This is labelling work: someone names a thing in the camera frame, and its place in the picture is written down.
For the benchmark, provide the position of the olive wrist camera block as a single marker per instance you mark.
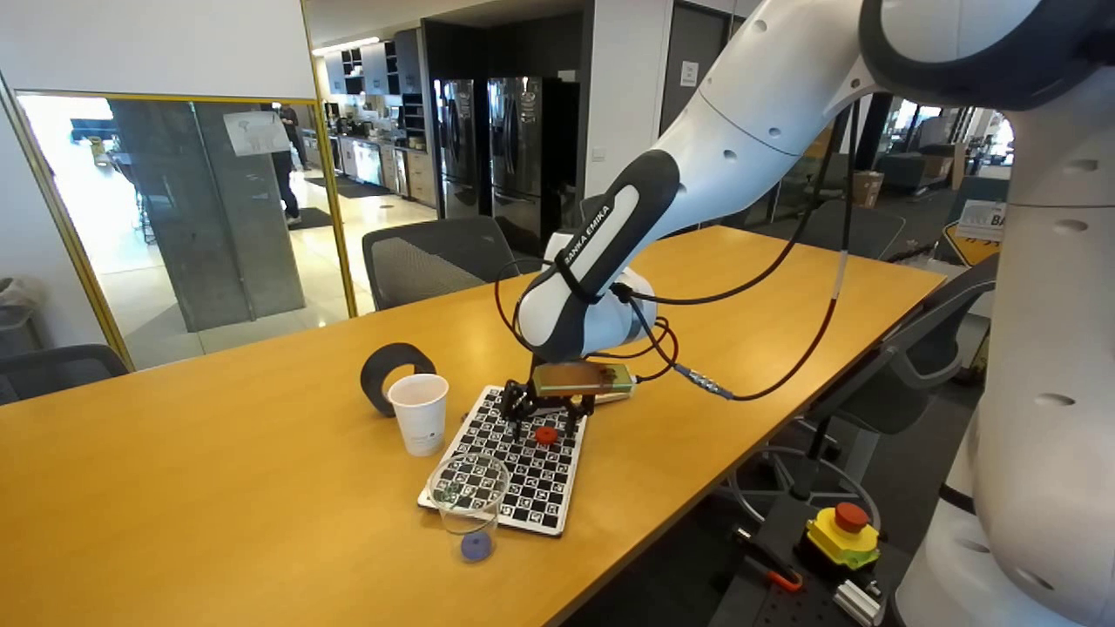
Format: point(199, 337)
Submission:
point(580, 377)

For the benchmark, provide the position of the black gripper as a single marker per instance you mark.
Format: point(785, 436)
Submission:
point(546, 401)

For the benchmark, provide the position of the dark grey swivel chair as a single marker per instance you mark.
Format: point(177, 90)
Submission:
point(918, 350)

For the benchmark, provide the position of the black orange hand clamp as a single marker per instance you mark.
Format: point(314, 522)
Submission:
point(781, 578)

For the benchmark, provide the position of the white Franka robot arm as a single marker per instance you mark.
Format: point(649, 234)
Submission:
point(753, 105)

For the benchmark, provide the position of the white paper cup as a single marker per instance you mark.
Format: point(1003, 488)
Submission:
point(419, 413)

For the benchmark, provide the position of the checkered marker board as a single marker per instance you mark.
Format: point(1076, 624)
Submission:
point(508, 474)

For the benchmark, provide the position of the black tape roll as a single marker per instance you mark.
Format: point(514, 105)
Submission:
point(373, 377)

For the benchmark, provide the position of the yellow red emergency stop button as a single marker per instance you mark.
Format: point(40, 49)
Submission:
point(844, 539)

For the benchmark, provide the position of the orange disc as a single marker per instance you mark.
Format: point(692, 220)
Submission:
point(546, 436)

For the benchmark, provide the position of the transparent plastic cup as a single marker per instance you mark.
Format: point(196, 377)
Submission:
point(471, 525)

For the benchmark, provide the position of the yellow floor sign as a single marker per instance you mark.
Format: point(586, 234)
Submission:
point(972, 244)

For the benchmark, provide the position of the grey office chair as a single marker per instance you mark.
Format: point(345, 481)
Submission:
point(438, 262)

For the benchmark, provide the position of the blue disc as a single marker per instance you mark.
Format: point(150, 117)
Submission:
point(475, 546)

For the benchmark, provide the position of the dark grey chair back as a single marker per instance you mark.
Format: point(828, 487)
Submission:
point(55, 370)

